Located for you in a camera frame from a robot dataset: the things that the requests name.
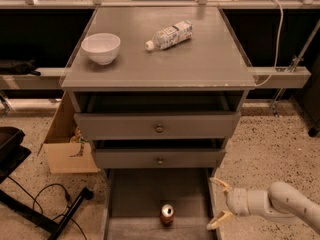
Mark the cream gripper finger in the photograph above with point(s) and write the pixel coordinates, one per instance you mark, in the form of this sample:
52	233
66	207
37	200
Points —
225	186
222	218

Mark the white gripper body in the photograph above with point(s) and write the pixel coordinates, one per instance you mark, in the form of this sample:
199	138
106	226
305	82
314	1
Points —
237	201

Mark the red coke can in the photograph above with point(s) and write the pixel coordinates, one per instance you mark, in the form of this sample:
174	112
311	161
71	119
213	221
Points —
167	214

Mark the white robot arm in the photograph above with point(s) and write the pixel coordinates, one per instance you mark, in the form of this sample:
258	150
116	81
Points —
280	203

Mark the grey open bottom drawer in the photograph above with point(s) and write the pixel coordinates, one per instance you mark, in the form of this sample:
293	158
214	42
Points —
137	195

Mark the grey drawer cabinet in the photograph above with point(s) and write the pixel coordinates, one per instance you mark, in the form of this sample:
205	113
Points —
203	74

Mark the grey middle drawer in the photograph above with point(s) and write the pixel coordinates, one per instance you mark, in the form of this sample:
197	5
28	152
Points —
159	153

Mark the grey top drawer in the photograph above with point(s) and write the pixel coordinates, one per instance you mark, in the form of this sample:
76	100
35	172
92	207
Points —
127	126

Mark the clear plastic water bottle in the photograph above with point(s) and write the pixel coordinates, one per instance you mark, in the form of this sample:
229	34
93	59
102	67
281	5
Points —
170	36

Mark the brown cardboard box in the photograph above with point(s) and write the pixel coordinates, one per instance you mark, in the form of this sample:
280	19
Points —
65	152

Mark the white ceramic bowl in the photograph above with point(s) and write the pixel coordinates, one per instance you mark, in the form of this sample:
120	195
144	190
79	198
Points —
101	48

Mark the black chair seat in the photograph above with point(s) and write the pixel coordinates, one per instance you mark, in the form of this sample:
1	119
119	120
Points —
12	153

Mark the black cloth on shelf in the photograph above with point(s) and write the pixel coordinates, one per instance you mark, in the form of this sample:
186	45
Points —
18	67

